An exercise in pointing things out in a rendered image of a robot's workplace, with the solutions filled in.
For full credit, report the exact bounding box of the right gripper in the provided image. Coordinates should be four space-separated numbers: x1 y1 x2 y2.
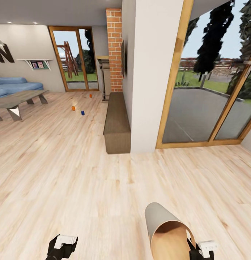
187 239 214 260

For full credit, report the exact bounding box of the trash can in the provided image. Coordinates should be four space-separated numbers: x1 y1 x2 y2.
145 202 196 260

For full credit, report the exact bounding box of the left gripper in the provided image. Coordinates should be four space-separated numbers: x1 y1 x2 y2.
47 236 78 260

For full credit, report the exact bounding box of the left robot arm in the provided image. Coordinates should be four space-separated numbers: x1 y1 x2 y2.
45 235 78 260

